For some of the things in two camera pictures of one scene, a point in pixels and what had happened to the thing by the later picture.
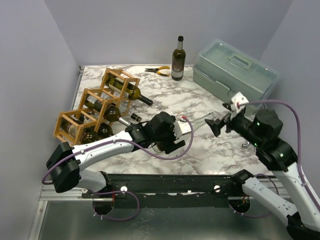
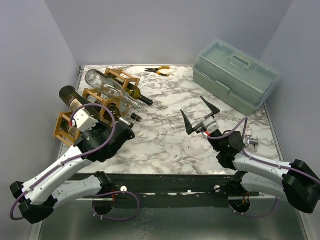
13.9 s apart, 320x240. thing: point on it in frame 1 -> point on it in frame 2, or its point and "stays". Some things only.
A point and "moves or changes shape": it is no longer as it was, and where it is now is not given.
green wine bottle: x=178 y=60 -> x=74 y=99
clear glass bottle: x=201 y=124 moves or changes shape
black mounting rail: x=165 y=191 stays
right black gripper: x=227 y=121 -> x=200 y=126
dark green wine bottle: x=88 y=136 -> x=131 y=125
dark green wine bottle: x=131 y=92 stays
